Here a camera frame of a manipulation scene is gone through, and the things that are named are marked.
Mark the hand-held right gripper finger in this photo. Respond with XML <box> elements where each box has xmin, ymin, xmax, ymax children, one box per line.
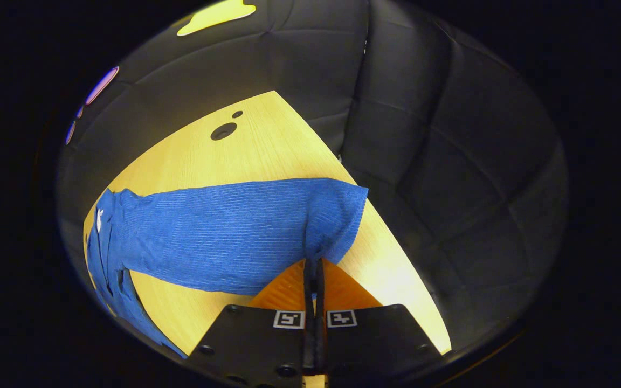
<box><xmin>316</xmin><ymin>259</ymin><xmax>443</xmax><ymax>386</ymax></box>
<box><xmin>188</xmin><ymin>259</ymin><xmax>316</xmax><ymax>387</ymax></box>

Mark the blue corduroy shirt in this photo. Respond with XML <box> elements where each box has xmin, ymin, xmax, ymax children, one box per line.
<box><xmin>84</xmin><ymin>178</ymin><xmax>369</xmax><ymax>359</ymax></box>

